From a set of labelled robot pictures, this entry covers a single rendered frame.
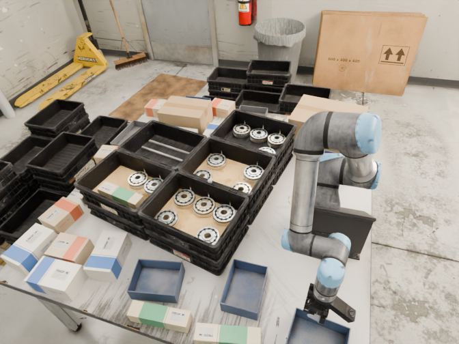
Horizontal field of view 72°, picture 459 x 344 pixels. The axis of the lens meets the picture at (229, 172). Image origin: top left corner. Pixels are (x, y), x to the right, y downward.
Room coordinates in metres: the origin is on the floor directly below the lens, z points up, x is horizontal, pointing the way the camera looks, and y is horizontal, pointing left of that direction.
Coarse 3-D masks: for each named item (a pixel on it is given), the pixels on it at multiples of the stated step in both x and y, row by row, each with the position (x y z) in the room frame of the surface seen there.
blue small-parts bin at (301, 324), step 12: (300, 312) 0.50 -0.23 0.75; (300, 324) 0.47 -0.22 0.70; (312, 324) 0.46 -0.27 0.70; (324, 324) 0.45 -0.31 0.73; (336, 324) 0.44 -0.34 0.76; (288, 336) 0.41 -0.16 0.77; (300, 336) 0.42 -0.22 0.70; (312, 336) 0.42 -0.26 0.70; (324, 336) 0.42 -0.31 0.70; (336, 336) 0.41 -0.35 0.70; (348, 336) 0.39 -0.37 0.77
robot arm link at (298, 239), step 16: (320, 112) 0.81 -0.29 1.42; (304, 128) 0.79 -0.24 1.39; (320, 128) 0.76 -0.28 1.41; (304, 144) 0.76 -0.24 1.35; (320, 144) 0.74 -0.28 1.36; (304, 160) 0.74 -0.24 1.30; (304, 176) 0.71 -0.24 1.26; (304, 192) 0.68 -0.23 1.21; (304, 208) 0.66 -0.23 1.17; (304, 224) 0.63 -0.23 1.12; (288, 240) 0.61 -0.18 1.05; (304, 240) 0.60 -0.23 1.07
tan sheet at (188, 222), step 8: (168, 208) 0.99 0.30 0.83; (176, 208) 0.99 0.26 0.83; (192, 208) 0.98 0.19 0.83; (184, 216) 0.93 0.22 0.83; (192, 216) 0.93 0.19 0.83; (184, 224) 0.89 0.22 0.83; (192, 224) 0.89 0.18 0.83; (200, 224) 0.88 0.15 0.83; (208, 224) 0.88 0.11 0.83; (216, 224) 0.88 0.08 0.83; (192, 232) 0.84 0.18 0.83
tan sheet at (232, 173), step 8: (232, 160) 1.30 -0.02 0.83; (200, 168) 1.26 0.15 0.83; (224, 168) 1.24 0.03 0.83; (232, 168) 1.24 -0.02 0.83; (240, 168) 1.23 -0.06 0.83; (216, 176) 1.18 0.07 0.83; (224, 176) 1.18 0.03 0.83; (232, 176) 1.17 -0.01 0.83; (240, 176) 1.17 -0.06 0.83; (224, 184) 1.12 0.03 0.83; (232, 184) 1.12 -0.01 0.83
